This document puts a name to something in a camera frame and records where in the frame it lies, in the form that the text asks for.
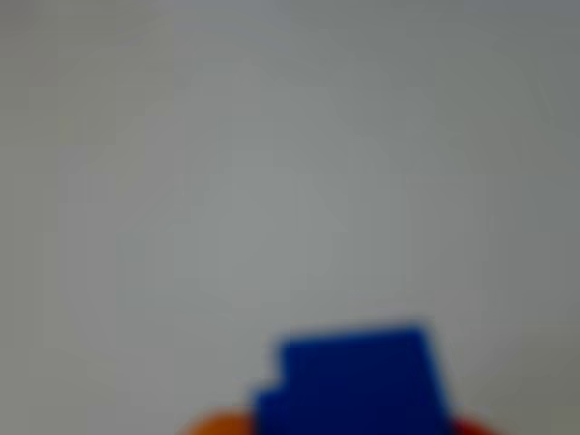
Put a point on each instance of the red-orange gripper right finger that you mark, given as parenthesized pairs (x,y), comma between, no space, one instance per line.
(471,428)

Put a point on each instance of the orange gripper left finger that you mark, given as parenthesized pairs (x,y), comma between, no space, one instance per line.
(217,425)

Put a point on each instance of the small blue cube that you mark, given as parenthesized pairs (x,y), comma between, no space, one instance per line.
(358,385)

